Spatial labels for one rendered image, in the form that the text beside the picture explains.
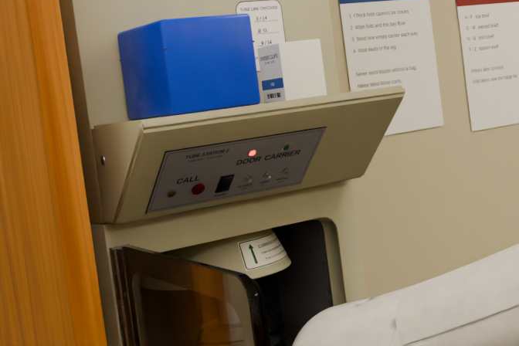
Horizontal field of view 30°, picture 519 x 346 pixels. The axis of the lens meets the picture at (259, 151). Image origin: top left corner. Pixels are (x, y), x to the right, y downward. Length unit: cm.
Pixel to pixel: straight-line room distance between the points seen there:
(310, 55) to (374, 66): 73
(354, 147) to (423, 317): 39
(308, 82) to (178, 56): 17
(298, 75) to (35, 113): 28
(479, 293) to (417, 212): 112
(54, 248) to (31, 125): 11
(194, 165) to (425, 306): 32
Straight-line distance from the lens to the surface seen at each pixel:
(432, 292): 72
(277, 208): 109
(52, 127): 87
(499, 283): 68
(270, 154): 100
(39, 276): 95
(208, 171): 97
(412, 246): 179
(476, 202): 190
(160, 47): 91
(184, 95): 91
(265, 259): 111
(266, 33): 109
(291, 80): 101
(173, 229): 102
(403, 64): 179
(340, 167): 109
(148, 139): 89
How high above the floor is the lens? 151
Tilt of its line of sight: 3 degrees down
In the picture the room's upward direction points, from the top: 7 degrees counter-clockwise
